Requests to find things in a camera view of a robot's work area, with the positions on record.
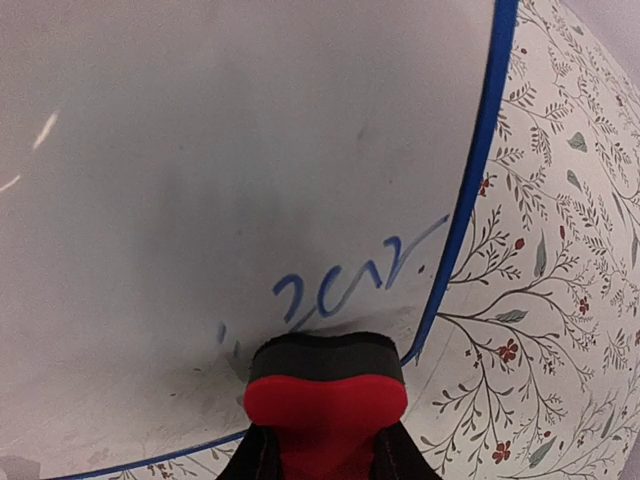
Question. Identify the red whiteboard eraser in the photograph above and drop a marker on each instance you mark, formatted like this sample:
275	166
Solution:
325	398

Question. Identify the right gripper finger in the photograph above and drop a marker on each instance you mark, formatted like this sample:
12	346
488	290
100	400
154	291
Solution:
392	455

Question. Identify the small blue-framed whiteboard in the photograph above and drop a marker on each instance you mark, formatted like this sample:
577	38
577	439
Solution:
183	180

